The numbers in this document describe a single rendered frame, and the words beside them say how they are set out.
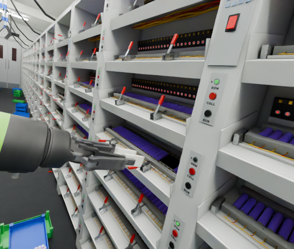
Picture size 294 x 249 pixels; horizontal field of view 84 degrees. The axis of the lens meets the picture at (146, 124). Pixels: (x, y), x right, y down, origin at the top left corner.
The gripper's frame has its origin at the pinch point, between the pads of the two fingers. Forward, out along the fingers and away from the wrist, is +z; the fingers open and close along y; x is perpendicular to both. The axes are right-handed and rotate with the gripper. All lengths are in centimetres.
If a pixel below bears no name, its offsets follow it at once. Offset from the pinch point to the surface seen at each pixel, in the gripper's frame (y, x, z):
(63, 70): -194, 26, 17
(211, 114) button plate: 12.5, 17.9, 9.1
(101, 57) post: -58, 33, 5
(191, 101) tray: -6.7, 23.6, 25.3
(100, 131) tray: -54, -6, 17
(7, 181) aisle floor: -165, -104, -5
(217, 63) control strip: 10.6, 29.3, 6.2
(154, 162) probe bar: -7.6, -3.7, 19.2
